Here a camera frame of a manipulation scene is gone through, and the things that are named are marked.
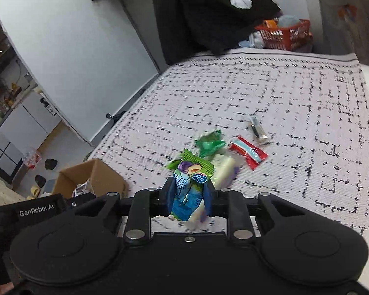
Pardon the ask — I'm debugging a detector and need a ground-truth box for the long white cake packet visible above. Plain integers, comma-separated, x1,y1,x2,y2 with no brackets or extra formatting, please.
186,154,240,230

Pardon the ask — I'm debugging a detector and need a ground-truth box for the white kitchen cabinet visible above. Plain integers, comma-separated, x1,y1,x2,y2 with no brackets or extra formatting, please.
0,90,61,184

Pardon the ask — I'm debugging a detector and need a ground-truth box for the white desk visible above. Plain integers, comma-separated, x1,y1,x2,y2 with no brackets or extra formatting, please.
306,0,369,66

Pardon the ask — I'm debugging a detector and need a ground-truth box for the green candy packet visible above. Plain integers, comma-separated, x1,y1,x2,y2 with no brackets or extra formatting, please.
195,130,227,158

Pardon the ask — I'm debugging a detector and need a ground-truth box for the blue green snack packet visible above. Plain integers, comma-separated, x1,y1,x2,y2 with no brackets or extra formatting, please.
167,149,214,221

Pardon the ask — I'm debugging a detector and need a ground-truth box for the person's left hand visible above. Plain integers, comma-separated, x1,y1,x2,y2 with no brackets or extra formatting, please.
0,282,14,295

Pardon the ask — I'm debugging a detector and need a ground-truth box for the water bottle pack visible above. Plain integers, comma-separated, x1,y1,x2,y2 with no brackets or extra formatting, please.
22,149,42,169

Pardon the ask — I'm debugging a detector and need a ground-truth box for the red plastic basket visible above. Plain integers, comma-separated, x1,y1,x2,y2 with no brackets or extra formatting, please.
255,19,312,51

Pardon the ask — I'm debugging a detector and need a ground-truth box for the small clear black packet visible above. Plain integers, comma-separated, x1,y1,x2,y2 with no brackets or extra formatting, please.
250,115,271,145

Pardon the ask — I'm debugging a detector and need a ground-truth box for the brown cardboard box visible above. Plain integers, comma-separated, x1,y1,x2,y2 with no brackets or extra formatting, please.
52,159,128,198

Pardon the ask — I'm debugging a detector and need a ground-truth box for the red teal snack packet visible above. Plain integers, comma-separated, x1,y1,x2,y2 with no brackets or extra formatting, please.
229,136,268,171

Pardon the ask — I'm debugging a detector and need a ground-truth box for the grey door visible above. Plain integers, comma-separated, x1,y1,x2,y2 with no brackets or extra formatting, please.
121,0,169,73

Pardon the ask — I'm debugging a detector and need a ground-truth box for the black slipper on floor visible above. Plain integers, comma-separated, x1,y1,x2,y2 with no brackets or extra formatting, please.
45,159,58,171

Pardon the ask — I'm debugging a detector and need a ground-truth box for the black jacket on chair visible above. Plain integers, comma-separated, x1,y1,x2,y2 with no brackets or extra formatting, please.
153,0,281,65

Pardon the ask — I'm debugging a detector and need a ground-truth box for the black white snack packet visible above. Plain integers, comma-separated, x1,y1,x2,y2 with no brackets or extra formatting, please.
72,179,95,198

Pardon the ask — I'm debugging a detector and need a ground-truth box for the white black patterned blanket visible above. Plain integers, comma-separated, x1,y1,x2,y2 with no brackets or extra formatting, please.
92,49,369,232

